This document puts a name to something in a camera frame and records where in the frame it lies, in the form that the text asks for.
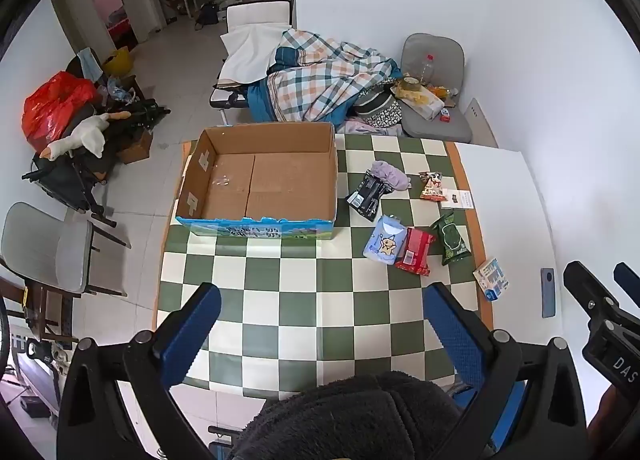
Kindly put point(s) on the red and white small packet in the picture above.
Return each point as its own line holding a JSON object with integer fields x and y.
{"x": 445, "y": 115}

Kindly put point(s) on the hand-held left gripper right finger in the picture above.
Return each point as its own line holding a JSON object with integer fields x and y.
{"x": 452, "y": 335}

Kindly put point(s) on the black folding cart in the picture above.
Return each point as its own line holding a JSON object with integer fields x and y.
{"x": 65, "y": 179}

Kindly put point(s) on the dark fleece clothing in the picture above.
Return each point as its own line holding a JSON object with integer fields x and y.
{"x": 350, "y": 420}

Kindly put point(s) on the grey seat metal chair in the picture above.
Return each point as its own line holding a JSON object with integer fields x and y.
{"x": 45, "y": 250}

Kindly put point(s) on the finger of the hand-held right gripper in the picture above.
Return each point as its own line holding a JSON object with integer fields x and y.
{"x": 582, "y": 282}
{"x": 629, "y": 276}

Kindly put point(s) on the black and white patterned bag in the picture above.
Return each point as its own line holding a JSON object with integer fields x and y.
{"x": 377, "y": 109}

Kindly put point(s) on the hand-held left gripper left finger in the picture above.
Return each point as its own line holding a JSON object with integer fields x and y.
{"x": 192, "y": 335}

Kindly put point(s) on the white box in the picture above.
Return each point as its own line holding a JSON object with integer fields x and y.
{"x": 457, "y": 199}

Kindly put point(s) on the white goose plush toy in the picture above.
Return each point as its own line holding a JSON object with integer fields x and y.
{"x": 87, "y": 134}

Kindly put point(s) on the white sheet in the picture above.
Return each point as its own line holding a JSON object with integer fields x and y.
{"x": 250, "y": 52}

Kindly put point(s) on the red panda snack packet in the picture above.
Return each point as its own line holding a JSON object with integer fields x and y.
{"x": 432, "y": 187}

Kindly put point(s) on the brown tape roll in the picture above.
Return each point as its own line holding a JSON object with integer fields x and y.
{"x": 412, "y": 84}

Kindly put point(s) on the grey cushioned chair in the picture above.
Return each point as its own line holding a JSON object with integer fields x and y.
{"x": 440, "y": 127}

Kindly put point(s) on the white panel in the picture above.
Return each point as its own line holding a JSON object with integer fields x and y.
{"x": 481, "y": 127}

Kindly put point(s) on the plaid blanket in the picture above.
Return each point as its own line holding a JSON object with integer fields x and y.
{"x": 320, "y": 79}

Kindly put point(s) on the dark wooden stool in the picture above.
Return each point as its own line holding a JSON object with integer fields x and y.
{"x": 47, "y": 312}

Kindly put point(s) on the black snack packet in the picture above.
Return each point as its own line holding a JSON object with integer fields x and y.
{"x": 369, "y": 195}

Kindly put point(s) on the green wipes packet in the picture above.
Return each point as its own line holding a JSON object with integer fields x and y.
{"x": 452, "y": 240}

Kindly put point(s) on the pink cloth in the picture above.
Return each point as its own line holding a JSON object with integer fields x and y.
{"x": 367, "y": 128}

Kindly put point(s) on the blue tissue packet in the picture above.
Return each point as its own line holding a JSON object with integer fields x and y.
{"x": 385, "y": 242}

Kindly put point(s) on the light blue cloth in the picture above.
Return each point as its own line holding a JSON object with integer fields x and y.
{"x": 91, "y": 64}

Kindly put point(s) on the blue and cream tissue pack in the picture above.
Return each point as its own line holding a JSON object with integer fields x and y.
{"x": 491, "y": 280}

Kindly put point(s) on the small brown cardboard box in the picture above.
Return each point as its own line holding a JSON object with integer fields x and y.
{"x": 136, "y": 147}

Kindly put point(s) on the green checkered tablecloth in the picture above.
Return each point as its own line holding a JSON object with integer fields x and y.
{"x": 310, "y": 280}

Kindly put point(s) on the white chair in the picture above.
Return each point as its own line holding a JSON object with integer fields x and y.
{"x": 257, "y": 13}

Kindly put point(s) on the plastic bottle with red cap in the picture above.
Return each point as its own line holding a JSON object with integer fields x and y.
{"x": 428, "y": 69}

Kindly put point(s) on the yellow snack bag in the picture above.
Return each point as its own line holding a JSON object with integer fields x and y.
{"x": 422, "y": 98}

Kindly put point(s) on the red plastic bag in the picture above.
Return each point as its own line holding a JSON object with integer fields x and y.
{"x": 55, "y": 107}

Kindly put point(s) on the person's right forearm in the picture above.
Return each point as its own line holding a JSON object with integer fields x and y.
{"x": 610, "y": 405}

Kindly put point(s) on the purple cloth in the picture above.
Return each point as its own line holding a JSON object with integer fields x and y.
{"x": 392, "y": 173}

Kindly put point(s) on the grey-blue phone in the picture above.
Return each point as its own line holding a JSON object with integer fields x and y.
{"x": 548, "y": 292}

